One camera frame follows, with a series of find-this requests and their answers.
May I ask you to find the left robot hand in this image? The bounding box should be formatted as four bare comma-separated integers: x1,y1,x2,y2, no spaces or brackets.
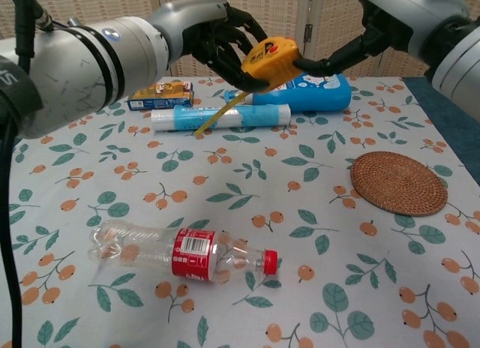
146,0,272,94

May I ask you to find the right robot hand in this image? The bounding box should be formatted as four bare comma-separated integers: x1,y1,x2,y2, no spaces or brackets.
292,0,473,77

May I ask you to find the yellow tape measure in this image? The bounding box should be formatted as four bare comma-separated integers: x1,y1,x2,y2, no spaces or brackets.
196,36,300,137

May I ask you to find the blue and yellow carton box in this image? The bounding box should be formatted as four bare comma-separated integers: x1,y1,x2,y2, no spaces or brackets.
127,82,195,112

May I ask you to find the woven folding screen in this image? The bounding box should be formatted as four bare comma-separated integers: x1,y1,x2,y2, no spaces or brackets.
0,0,480,79

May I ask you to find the roll of plastic bags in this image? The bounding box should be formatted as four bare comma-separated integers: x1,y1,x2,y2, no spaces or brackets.
150,103,293,133

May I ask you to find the blue detergent pump bottle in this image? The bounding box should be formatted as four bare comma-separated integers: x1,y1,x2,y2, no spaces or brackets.
223,72,353,114

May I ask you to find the round woven rattan coaster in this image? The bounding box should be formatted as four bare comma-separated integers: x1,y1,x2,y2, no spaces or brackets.
349,150,449,217

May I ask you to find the floral print tablecloth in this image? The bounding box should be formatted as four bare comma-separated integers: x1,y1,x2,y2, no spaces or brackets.
0,76,480,348

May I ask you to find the clear plastic cola bottle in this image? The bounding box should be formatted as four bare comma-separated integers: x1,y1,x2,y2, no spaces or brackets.
87,219,279,284

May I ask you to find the black cable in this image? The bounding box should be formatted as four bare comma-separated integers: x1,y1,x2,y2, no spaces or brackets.
0,0,57,348

